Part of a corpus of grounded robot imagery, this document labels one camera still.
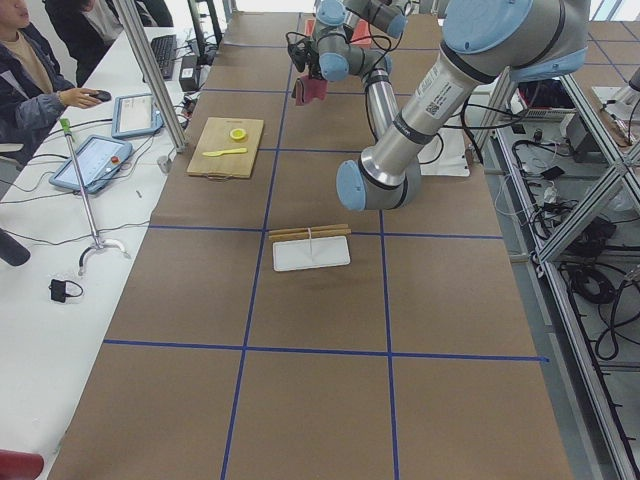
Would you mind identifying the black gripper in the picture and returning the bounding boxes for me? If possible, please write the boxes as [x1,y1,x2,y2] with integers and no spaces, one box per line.
[306,49,322,75]

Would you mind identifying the pink cloth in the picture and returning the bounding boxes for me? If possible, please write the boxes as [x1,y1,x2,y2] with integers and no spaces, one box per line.
[292,75,328,106]

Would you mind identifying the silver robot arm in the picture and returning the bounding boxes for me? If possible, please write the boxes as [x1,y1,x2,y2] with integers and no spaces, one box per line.
[287,1,411,139]
[336,1,590,211]

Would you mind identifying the yellow lemon slices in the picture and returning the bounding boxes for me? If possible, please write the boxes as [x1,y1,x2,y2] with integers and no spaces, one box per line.
[229,128,247,142]

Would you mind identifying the yellow plastic knife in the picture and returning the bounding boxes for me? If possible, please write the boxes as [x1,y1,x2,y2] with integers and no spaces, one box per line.
[202,147,248,158]

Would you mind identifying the wooden cutting board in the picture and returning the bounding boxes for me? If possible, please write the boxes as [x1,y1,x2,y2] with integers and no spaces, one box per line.
[186,117,264,179]

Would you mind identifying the black keyboard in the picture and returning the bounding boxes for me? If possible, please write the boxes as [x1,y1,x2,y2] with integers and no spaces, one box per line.
[150,34,177,80]

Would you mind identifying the wooden chopstick on tray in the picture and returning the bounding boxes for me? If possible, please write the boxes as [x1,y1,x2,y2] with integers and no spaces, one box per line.
[269,224,351,237]

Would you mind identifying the wooden chopstick beside tray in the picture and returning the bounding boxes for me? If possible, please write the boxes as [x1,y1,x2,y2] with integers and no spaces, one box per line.
[269,228,351,242]

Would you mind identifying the far blue teach pendant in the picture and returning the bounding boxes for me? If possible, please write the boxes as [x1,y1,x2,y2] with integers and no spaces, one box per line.
[111,93,164,139]

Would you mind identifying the blue teach pendant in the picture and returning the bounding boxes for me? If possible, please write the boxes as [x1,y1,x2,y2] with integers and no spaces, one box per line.
[49,135,133,194]
[111,93,164,139]

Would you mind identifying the white rectangular tray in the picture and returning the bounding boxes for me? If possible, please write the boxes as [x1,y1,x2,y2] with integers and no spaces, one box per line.
[272,236,351,272]

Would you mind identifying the black computer mouse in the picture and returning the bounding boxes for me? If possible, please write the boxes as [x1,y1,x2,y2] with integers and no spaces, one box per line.
[90,90,111,102]

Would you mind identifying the near blue teach pendant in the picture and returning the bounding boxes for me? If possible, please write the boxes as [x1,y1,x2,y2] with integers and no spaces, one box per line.
[49,135,133,194]

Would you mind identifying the reacher grabber tool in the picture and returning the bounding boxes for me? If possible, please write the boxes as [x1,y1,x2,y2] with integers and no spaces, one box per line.
[59,118,131,276]

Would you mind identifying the person in dark jacket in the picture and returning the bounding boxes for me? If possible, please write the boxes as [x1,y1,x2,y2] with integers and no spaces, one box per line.
[1,1,100,165]

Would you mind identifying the red cylinder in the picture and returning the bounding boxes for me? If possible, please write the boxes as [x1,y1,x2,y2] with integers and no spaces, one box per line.
[0,449,44,480]

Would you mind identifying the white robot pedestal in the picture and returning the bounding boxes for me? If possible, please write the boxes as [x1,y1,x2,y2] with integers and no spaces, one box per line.
[418,129,470,178]

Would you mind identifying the aluminium frame post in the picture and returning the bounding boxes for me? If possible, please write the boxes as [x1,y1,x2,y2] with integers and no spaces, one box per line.
[114,0,187,153]

